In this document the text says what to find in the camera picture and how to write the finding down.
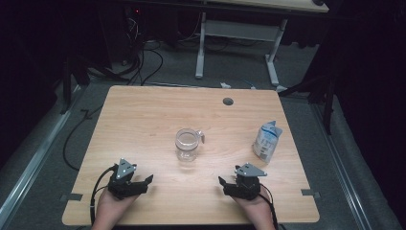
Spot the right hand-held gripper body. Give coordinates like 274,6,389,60
222,162,268,201

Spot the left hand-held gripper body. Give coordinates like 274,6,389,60
107,157,149,201

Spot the white and blue pouch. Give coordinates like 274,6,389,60
252,120,284,165

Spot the clear glass jar with lid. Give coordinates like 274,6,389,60
174,127,206,163

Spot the person's right hand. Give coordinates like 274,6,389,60
230,189,275,222

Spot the person's left hand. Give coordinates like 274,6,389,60
95,191,141,222

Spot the grey tape strip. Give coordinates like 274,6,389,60
59,193,83,202
301,188,322,197

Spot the black metal stand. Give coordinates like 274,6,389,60
59,57,91,116

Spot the black tripod stand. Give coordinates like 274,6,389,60
277,63,340,135

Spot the dark computer tower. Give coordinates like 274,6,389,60
124,5,146,65

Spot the white-framed wooden desk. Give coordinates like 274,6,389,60
194,0,330,88

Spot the dark curtain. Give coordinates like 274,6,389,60
0,0,108,169
319,0,406,221

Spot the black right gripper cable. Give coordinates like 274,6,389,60
258,183,280,230

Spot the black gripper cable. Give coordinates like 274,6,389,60
89,165,118,226
258,183,280,230

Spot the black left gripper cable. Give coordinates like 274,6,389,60
89,165,118,226

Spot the long black floor cable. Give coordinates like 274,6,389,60
62,104,105,173

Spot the aluminium floor rail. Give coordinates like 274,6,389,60
0,85,81,222
310,102,373,230

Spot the bundle of black cables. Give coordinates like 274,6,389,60
89,39,165,87

